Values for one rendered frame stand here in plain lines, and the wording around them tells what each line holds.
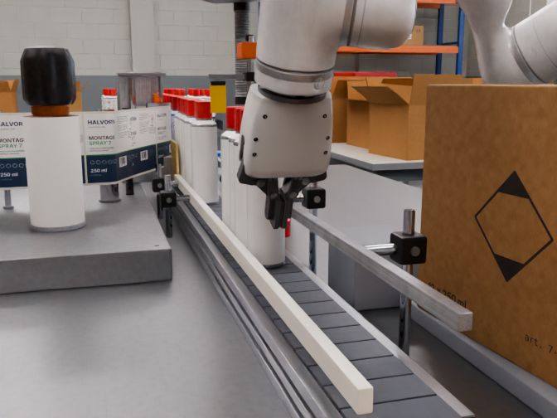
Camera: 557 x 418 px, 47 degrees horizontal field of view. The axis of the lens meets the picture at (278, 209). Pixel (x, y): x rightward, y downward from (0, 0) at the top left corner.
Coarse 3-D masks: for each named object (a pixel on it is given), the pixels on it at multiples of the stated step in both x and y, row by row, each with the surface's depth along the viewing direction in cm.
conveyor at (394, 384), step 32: (224, 256) 91; (256, 288) 76; (288, 288) 76; (320, 288) 76; (320, 320) 66; (352, 320) 66; (352, 352) 58; (384, 352) 58; (320, 384) 52; (384, 384) 52; (416, 384) 52; (352, 416) 47; (384, 416) 47; (416, 416) 47; (448, 416) 47
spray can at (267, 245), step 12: (252, 192) 83; (252, 204) 83; (264, 204) 82; (252, 216) 83; (264, 216) 83; (252, 228) 84; (264, 228) 83; (252, 240) 84; (264, 240) 83; (276, 240) 84; (252, 252) 84; (264, 252) 84; (276, 252) 84; (264, 264) 84; (276, 264) 84
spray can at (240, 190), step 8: (240, 112) 88; (240, 120) 88; (240, 184) 88; (240, 192) 89; (240, 200) 89; (240, 208) 89; (240, 216) 89; (240, 224) 90; (240, 232) 90; (240, 240) 90
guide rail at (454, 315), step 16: (304, 224) 78; (320, 224) 73; (336, 240) 68; (352, 240) 66; (352, 256) 64; (368, 256) 60; (384, 272) 57; (400, 272) 55; (400, 288) 54; (416, 288) 51; (432, 288) 51; (432, 304) 48; (448, 304) 47; (448, 320) 46; (464, 320) 45
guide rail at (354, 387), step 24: (192, 192) 121; (216, 216) 100; (240, 264) 79; (264, 288) 68; (288, 312) 60; (312, 336) 53; (336, 360) 48; (336, 384) 48; (360, 384) 45; (360, 408) 44
